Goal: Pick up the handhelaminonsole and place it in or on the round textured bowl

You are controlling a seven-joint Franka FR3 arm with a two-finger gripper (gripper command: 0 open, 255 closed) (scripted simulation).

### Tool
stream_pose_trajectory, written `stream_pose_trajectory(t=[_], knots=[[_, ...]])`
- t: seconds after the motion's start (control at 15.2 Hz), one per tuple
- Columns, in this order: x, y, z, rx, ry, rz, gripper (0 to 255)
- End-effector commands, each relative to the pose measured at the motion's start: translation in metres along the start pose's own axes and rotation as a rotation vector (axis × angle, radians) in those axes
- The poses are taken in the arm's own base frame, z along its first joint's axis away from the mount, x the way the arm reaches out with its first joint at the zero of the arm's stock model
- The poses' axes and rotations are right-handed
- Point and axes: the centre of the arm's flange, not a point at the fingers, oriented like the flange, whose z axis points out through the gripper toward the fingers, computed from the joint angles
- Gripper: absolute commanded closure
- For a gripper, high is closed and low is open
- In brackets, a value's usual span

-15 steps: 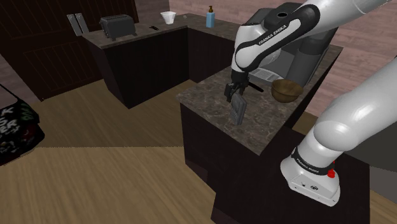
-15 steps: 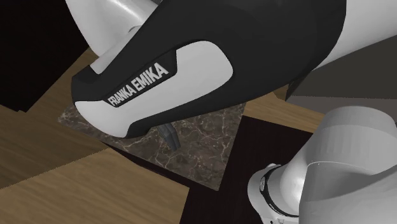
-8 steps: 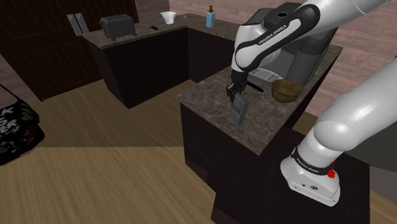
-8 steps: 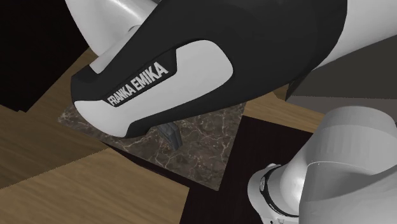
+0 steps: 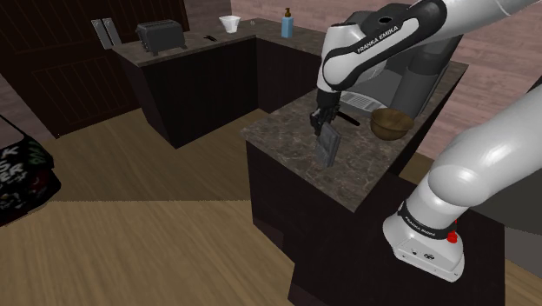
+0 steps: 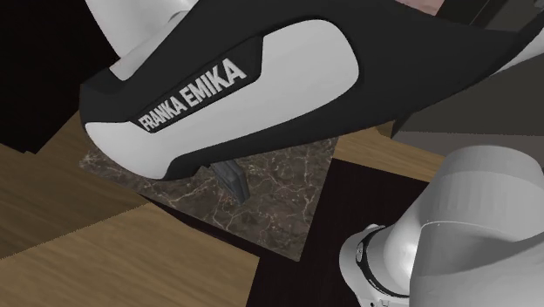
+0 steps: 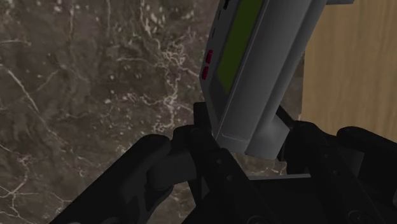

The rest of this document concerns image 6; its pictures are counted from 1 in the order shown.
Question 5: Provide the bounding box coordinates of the brown marble table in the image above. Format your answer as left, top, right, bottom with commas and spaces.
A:
78, 136, 340, 263

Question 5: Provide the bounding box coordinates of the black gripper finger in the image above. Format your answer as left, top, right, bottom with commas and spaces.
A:
210, 159, 251, 206

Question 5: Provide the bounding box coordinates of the black robot stand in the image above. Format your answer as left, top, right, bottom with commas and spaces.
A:
245, 158, 432, 307

